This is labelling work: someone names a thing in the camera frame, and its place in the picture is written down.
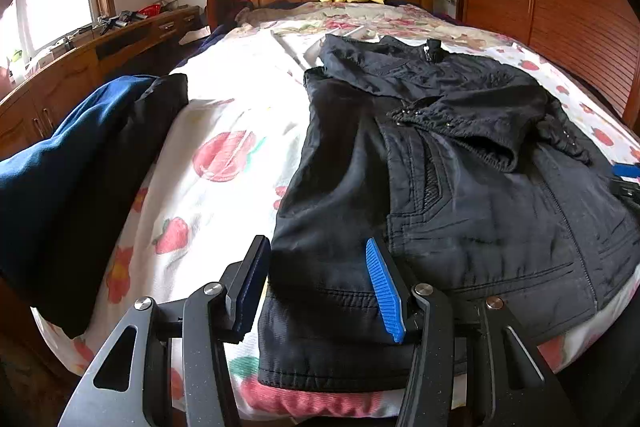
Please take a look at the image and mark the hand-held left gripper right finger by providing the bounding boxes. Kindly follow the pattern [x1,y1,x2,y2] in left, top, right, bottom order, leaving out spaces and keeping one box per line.
[366,237,573,427]

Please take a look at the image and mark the strawberry print bed sheet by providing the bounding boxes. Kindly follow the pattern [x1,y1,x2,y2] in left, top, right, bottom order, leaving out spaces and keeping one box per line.
[32,19,640,423]

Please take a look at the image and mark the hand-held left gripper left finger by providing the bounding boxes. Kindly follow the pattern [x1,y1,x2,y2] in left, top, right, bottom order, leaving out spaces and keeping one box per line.
[57,234,272,427]

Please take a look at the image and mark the blue garment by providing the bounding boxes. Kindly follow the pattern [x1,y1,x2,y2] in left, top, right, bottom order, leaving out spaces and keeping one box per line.
[0,75,158,288]

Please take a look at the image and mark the black desk gadgets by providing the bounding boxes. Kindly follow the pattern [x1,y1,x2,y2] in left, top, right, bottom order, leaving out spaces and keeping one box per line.
[97,11,138,35]

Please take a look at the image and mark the black jacket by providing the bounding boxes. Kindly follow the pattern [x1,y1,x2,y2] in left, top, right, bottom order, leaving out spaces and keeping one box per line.
[257,34,640,393]

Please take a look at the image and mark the black folded garment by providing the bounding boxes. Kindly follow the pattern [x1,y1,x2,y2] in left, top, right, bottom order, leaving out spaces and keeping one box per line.
[30,73,190,339]

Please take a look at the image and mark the long wooden desk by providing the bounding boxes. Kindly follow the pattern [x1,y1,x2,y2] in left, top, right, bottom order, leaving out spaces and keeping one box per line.
[0,4,206,162]

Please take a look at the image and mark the wooden chair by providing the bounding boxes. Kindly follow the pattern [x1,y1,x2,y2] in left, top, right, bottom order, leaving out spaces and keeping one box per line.
[206,0,256,32]

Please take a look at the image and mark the white cloth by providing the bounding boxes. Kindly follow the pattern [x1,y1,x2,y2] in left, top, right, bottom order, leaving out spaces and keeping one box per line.
[179,27,211,46]

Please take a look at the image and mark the floral quilt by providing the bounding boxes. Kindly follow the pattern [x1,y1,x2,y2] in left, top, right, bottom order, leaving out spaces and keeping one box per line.
[234,1,541,58]

